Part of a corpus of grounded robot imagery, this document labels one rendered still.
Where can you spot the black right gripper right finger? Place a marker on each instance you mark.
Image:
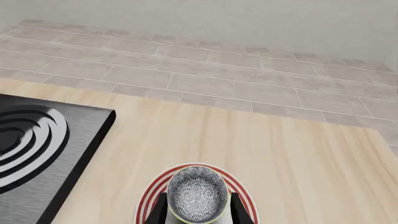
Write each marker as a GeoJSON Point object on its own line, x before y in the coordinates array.
{"type": "Point", "coordinates": [240, 211]}

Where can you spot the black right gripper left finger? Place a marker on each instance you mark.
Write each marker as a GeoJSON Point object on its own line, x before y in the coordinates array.
{"type": "Point", "coordinates": [159, 211]}

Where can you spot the black patterned bowl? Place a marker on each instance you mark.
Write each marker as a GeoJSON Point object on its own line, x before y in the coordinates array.
{"type": "Point", "coordinates": [197, 193]}

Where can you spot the white plate with red rings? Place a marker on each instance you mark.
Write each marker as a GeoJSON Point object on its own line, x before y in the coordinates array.
{"type": "Point", "coordinates": [149, 198]}

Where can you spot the flat black stove plate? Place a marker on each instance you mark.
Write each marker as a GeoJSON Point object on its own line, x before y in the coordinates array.
{"type": "Point", "coordinates": [37, 144]}

